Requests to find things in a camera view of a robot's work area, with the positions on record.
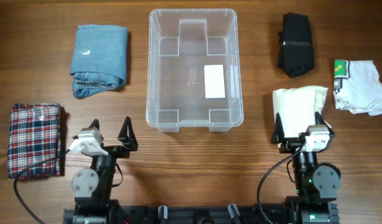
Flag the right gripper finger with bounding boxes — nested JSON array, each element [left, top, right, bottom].
[[271, 113, 285, 144], [314, 111, 335, 137]]

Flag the cream cloth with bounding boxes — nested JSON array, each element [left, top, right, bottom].
[[273, 85, 328, 138]]

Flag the black garment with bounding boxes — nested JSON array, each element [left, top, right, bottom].
[[277, 12, 315, 78]]

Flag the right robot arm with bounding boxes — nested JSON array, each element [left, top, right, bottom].
[[270, 112, 341, 224]]

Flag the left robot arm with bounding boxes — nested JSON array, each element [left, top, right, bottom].
[[63, 117, 138, 224]]

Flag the white printed t-shirt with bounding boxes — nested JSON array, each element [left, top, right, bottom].
[[333, 59, 382, 116]]

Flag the folded red plaid shirt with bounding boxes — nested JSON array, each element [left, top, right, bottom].
[[7, 103, 61, 179]]

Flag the folded blue denim jeans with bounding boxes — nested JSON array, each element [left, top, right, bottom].
[[70, 24, 128, 99]]

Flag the white label in bin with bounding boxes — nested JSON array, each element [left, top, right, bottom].
[[204, 65, 225, 99]]

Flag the clear plastic storage bin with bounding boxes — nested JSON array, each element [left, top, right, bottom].
[[146, 9, 244, 133]]

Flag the right black cable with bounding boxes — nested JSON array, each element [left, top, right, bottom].
[[256, 142, 305, 224]]

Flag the black cable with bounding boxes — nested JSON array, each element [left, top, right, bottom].
[[12, 148, 71, 224], [256, 142, 305, 224]]

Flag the left black cable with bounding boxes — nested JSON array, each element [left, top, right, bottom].
[[12, 148, 71, 224]]

